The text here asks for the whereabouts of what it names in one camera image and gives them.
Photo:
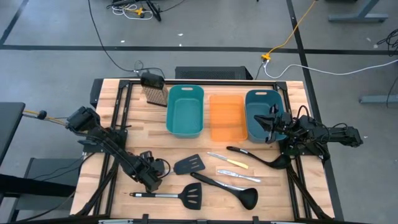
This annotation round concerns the yellow power splitter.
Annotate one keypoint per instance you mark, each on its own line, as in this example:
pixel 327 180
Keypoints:
pixel 265 57

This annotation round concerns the grey desk foot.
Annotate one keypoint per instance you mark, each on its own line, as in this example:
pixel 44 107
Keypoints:
pixel 379 99

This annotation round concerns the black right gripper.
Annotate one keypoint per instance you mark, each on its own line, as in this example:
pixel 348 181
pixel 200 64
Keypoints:
pixel 281 127

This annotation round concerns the teal plastic bin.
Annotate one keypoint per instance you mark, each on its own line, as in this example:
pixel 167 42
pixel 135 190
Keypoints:
pixel 185 115

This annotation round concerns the grey desk leg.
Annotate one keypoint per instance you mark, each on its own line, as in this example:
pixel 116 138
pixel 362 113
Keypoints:
pixel 357 17

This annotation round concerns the dark grey floor stand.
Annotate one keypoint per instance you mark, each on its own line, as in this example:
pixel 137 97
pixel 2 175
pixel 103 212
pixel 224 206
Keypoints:
pixel 46 168

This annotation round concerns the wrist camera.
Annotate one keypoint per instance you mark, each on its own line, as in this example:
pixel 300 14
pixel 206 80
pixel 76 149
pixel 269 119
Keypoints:
pixel 147 155
pixel 286 117

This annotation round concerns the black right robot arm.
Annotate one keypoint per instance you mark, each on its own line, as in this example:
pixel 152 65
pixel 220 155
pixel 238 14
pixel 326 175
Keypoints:
pixel 342 135

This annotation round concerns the silver knife blade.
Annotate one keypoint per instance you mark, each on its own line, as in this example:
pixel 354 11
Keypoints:
pixel 231 186

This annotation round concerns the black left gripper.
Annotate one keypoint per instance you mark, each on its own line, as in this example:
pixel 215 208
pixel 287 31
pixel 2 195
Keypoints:
pixel 141 170

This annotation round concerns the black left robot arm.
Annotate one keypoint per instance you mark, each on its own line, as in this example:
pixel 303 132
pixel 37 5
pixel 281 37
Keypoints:
pixel 118 152

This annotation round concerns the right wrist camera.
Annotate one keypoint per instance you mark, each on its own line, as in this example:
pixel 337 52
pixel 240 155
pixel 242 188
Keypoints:
pixel 286 117

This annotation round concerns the blue-grey plastic bin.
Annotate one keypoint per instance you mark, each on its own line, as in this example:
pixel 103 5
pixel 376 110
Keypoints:
pixel 256 105

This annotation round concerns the black ladle with white label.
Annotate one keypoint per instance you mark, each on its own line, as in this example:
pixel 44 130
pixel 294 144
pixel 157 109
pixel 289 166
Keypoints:
pixel 281 162

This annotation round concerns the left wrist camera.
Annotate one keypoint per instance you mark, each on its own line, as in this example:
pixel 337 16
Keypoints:
pixel 147 155

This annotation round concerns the black aluminium table frame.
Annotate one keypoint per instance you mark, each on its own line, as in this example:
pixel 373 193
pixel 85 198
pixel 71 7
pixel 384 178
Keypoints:
pixel 217 82

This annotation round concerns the black side table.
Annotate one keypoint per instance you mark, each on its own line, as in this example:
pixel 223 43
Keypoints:
pixel 9 124

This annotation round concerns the black computer case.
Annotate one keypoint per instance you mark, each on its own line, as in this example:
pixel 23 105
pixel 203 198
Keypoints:
pixel 211 73

